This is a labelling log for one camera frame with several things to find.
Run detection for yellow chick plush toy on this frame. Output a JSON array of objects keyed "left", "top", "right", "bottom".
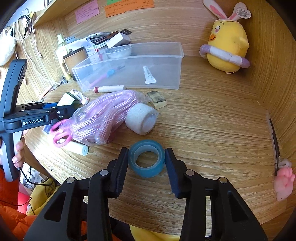
[{"left": 199, "top": 1, "right": 251, "bottom": 73}]

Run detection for white ceramic bowl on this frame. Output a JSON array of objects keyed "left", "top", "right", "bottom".
[{"left": 106, "top": 45, "right": 132, "bottom": 59}]

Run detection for light green tube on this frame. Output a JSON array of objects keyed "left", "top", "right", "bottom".
[{"left": 62, "top": 141, "right": 89, "bottom": 156}]

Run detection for blue tape roll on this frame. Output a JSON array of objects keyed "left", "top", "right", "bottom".
[{"left": 128, "top": 140, "right": 165, "bottom": 178}]

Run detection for white charging cable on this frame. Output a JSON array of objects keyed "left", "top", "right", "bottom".
[{"left": 9, "top": 9, "right": 42, "bottom": 58}]

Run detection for green sticky note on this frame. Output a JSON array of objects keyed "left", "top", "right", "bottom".
[{"left": 106, "top": 0, "right": 121, "bottom": 5}]

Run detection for brown lidded mug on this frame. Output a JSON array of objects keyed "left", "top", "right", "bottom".
[{"left": 62, "top": 47, "right": 88, "bottom": 81}]

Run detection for small stained eraser block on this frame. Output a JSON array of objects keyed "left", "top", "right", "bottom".
[{"left": 147, "top": 91, "right": 168, "bottom": 109}]

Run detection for pink handled scissors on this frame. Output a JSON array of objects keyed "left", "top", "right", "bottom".
[{"left": 50, "top": 119, "right": 72, "bottom": 148}]

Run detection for white small box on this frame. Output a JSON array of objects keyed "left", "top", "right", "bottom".
[{"left": 106, "top": 33, "right": 131, "bottom": 48}]

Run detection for white bandage roll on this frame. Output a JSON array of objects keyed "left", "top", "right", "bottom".
[{"left": 125, "top": 103, "right": 159, "bottom": 135}]

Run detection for clear plastic storage bin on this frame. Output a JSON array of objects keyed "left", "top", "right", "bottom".
[{"left": 72, "top": 42, "right": 184, "bottom": 92}]

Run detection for pink paw keychain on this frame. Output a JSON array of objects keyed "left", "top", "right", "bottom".
[{"left": 274, "top": 159, "right": 295, "bottom": 201}]

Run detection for beige lip balm stick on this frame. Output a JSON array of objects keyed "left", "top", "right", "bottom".
[{"left": 93, "top": 85, "right": 126, "bottom": 93}]

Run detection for white cream tube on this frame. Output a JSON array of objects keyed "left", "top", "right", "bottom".
[{"left": 142, "top": 66, "right": 157, "bottom": 84}]

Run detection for orange sticky note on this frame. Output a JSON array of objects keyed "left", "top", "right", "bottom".
[{"left": 104, "top": 0, "right": 155, "bottom": 18}]

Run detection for left hand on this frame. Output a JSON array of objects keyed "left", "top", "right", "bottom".
[{"left": 12, "top": 137, "right": 25, "bottom": 168}]

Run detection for pink sticky note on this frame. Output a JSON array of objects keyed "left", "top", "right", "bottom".
[{"left": 75, "top": 0, "right": 100, "bottom": 24}]

